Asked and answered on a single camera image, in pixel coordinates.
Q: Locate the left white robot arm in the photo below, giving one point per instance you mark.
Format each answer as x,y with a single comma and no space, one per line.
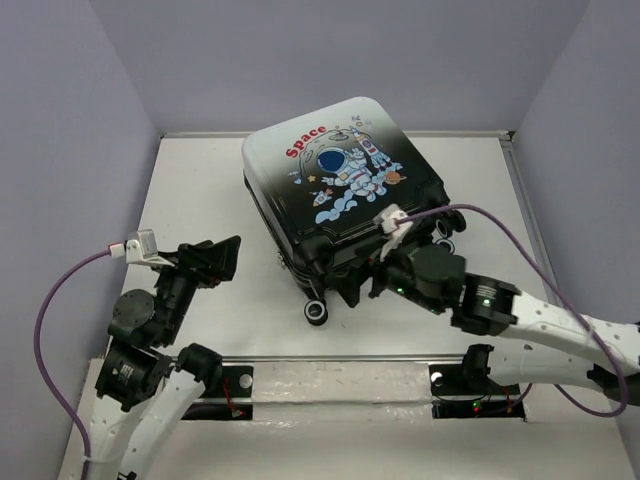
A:
141,393

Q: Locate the aluminium table rail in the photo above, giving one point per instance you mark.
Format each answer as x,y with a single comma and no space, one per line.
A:
539,250

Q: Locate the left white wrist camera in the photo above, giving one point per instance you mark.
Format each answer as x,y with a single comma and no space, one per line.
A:
140,248

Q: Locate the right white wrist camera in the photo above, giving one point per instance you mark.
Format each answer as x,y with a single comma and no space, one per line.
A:
391,223

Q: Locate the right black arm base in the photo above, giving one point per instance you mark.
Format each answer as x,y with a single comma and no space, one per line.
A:
463,390

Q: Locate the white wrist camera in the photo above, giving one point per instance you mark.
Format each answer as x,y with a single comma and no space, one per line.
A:
391,223
140,248

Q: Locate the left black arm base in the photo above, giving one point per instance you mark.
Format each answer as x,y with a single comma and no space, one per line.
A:
229,400

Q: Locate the black white space suitcase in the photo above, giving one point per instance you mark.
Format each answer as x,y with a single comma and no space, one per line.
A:
318,181

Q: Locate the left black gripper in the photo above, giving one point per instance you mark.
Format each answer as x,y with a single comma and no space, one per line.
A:
220,258

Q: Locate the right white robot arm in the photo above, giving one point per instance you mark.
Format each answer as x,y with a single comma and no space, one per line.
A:
523,338

